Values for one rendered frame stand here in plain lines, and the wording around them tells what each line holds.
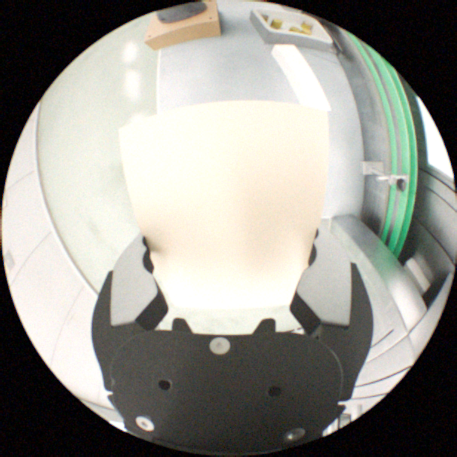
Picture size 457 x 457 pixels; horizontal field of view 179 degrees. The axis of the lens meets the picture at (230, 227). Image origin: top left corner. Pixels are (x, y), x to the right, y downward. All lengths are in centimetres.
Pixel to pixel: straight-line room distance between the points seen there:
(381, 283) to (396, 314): 10
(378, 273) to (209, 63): 71
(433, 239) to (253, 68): 82
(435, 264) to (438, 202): 22
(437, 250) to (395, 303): 37
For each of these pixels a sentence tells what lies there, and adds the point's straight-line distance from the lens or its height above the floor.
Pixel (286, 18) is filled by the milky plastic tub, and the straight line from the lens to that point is 72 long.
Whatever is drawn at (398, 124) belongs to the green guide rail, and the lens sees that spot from 55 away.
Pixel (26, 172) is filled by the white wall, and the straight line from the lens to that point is 344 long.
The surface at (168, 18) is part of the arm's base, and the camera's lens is 60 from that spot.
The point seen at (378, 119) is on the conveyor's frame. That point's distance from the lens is 58.
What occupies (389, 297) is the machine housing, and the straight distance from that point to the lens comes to 43.
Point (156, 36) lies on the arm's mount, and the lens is 59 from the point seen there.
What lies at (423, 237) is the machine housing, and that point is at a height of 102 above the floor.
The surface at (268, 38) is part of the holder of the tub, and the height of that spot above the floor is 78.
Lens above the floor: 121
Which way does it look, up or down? 60 degrees down
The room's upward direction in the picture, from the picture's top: 178 degrees counter-clockwise
